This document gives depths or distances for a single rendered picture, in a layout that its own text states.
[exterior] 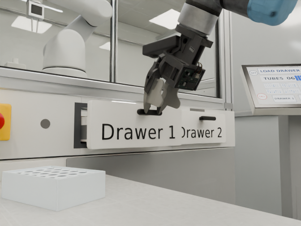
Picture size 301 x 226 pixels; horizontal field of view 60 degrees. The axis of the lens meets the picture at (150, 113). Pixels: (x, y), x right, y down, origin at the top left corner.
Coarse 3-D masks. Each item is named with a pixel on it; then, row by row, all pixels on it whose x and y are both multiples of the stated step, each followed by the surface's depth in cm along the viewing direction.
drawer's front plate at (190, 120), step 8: (184, 112) 87; (192, 112) 89; (200, 112) 92; (184, 120) 86; (192, 120) 89; (200, 120) 92; (208, 120) 94; (216, 120) 98; (224, 120) 101; (192, 128) 89; (200, 128) 91; (208, 128) 94; (216, 128) 97; (224, 128) 100; (184, 136) 86; (200, 136) 91; (216, 136) 97; (224, 136) 100
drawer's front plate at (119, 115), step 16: (96, 112) 59; (112, 112) 61; (128, 112) 64; (176, 112) 75; (96, 128) 58; (144, 128) 67; (160, 128) 70; (176, 128) 74; (96, 144) 58; (112, 144) 61; (128, 144) 63; (144, 144) 67; (160, 144) 70; (176, 144) 74
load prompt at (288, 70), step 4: (260, 68) 129; (264, 68) 128; (268, 68) 128; (272, 68) 128; (276, 68) 128; (280, 68) 128; (284, 68) 127; (288, 68) 127; (292, 68) 127; (296, 68) 127; (300, 68) 127; (260, 72) 126; (264, 72) 126; (268, 72) 126; (272, 72) 126; (276, 72) 126; (280, 72) 125; (284, 72) 125; (288, 72) 125; (292, 72) 125; (296, 72) 125; (300, 72) 124
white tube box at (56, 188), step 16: (16, 176) 36; (32, 176) 34; (48, 176) 35; (64, 176) 35; (80, 176) 34; (96, 176) 37; (16, 192) 36; (32, 192) 34; (48, 192) 32; (64, 192) 32; (80, 192) 34; (96, 192) 37; (48, 208) 32; (64, 208) 32
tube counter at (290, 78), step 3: (285, 75) 124; (288, 75) 123; (291, 75) 123; (294, 75) 123; (297, 75) 123; (300, 75) 123; (288, 78) 122; (291, 78) 122; (294, 78) 122; (297, 78) 121; (300, 78) 121
